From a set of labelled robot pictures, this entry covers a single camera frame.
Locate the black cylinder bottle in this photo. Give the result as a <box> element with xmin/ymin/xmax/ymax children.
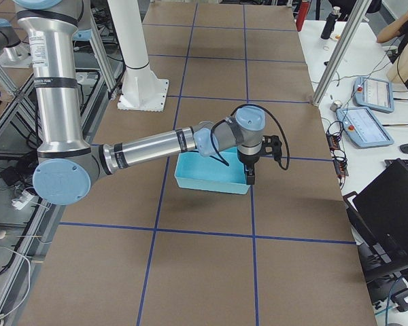
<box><xmin>320</xmin><ymin>6</ymin><xmax>340</xmax><ymax>39</ymax></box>

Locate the far blue teach pendant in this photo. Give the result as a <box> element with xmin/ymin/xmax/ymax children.
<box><xmin>354</xmin><ymin>76</ymin><xmax>394</xmax><ymax>113</ymax></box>

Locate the light blue plastic bin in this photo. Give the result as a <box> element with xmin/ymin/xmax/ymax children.
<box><xmin>174</xmin><ymin>147</ymin><xmax>250</xmax><ymax>194</ymax></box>

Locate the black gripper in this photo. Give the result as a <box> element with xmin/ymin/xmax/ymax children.
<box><xmin>237</xmin><ymin>151</ymin><xmax>260</xmax><ymax>185</ymax></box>

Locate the near blue teach pendant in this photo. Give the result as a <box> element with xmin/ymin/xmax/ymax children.
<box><xmin>336</xmin><ymin>107</ymin><xmax>394</xmax><ymax>148</ymax></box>

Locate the blue teach pendant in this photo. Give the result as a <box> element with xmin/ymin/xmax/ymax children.
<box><xmin>336</xmin><ymin>107</ymin><xmax>394</xmax><ymax>148</ymax></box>
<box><xmin>354</xmin><ymin>76</ymin><xmax>394</xmax><ymax>113</ymax></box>

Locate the aluminium frame post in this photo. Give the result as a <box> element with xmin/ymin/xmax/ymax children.
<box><xmin>311</xmin><ymin>0</ymin><xmax>372</xmax><ymax>107</ymax></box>

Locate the red cylinder bottle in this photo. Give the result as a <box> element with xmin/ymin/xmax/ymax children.
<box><xmin>296</xmin><ymin>0</ymin><xmax>311</xmax><ymax>32</ymax></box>

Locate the black laptop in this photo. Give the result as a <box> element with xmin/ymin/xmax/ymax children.
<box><xmin>343</xmin><ymin>159</ymin><xmax>408</xmax><ymax>282</ymax></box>

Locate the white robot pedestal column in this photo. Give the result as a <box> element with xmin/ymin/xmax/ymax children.
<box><xmin>108</xmin><ymin>0</ymin><xmax>169</xmax><ymax>111</ymax></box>

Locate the small metal cylinder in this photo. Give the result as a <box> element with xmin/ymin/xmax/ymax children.
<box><xmin>330</xmin><ymin>100</ymin><xmax>343</xmax><ymax>112</ymax></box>

